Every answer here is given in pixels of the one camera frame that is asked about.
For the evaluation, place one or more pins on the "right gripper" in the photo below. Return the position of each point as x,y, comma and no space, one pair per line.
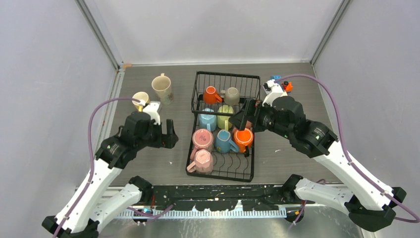
250,107

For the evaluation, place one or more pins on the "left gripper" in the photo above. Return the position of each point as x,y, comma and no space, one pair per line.
167,140

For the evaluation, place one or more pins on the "pink faceted mug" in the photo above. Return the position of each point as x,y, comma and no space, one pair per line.
202,163

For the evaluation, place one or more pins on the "yellow mug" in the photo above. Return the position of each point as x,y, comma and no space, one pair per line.
140,100

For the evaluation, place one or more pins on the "cream floral tall mug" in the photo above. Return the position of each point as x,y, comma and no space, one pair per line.
163,89

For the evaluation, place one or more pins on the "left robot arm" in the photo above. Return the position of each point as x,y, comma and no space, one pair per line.
82,217

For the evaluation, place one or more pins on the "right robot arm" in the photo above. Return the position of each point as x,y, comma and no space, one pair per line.
366,201

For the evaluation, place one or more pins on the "salmon pink mug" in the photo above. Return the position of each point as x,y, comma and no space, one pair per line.
249,125

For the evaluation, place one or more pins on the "grey mug on shelf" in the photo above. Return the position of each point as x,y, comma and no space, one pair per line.
230,96

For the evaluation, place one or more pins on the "orange mug front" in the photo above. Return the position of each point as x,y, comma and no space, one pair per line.
243,139

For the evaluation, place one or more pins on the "light green mug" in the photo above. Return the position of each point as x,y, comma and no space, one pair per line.
223,121

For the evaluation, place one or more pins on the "pink round mug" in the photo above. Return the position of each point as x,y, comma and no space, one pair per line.
201,139

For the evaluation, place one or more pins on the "blue mug front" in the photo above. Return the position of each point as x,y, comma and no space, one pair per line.
224,142

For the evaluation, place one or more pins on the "light blue mug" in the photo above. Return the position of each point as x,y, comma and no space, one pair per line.
207,121

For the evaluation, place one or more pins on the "orange mug on shelf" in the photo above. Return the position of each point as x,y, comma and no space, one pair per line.
211,96

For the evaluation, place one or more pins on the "toy block building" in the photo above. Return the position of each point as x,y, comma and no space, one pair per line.
275,77

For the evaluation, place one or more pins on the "toy figure orange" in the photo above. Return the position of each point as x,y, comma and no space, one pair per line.
287,86

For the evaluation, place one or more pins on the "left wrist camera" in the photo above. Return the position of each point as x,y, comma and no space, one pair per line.
152,109

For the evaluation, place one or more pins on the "black wire dish rack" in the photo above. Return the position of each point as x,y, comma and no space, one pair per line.
227,166

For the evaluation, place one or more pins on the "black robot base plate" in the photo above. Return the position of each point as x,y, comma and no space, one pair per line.
253,197

